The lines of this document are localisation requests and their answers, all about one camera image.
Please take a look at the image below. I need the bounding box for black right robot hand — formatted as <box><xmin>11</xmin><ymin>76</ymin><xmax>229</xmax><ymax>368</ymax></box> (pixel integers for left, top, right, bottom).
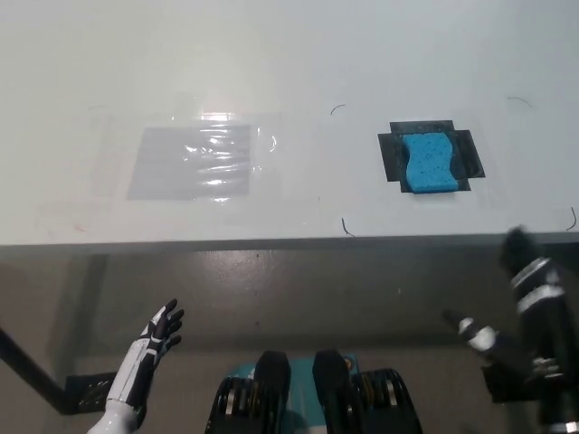
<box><xmin>441</xmin><ymin>225</ymin><xmax>579</xmax><ymax>421</ymax></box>

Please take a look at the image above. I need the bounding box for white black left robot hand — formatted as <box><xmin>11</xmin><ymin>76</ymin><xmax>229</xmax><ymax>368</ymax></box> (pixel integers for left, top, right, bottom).
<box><xmin>106</xmin><ymin>297</ymin><xmax>185</xmax><ymax>416</ymax></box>

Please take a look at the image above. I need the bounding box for blue wavy sponge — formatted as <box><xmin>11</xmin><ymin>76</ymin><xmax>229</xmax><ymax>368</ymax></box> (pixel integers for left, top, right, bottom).
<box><xmin>401</xmin><ymin>132</ymin><xmax>459</xmax><ymax>194</ymax></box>

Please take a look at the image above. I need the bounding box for black teal robot body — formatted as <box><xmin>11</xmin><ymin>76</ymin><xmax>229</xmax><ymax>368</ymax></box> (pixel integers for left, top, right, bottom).
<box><xmin>205</xmin><ymin>348</ymin><xmax>424</xmax><ymax>434</ymax></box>

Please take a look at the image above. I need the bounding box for black tape marked spot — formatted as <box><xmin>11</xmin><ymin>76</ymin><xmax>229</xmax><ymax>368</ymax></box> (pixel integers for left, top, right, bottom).
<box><xmin>377</xmin><ymin>119</ymin><xmax>487</xmax><ymax>192</ymax></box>

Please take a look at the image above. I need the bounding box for black table foot plate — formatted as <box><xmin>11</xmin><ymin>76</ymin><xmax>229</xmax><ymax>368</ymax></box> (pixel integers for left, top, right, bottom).
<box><xmin>64</xmin><ymin>371</ymin><xmax>119</xmax><ymax>415</ymax></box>
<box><xmin>480</xmin><ymin>363</ymin><xmax>540</xmax><ymax>404</ymax></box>

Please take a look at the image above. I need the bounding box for black table leg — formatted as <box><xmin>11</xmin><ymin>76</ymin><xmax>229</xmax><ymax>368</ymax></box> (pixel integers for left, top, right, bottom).
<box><xmin>0</xmin><ymin>323</ymin><xmax>64</xmax><ymax>408</ymax></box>

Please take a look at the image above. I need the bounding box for clear plastic sheet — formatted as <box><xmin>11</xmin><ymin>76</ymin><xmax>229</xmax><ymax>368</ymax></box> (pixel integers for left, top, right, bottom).
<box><xmin>125</xmin><ymin>124</ymin><xmax>252</xmax><ymax>201</ymax></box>

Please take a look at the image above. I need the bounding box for clear wrinkled plastic film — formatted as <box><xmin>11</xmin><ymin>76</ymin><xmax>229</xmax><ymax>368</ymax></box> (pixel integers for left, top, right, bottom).
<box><xmin>171</xmin><ymin>92</ymin><xmax>282</xmax><ymax>203</ymax></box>

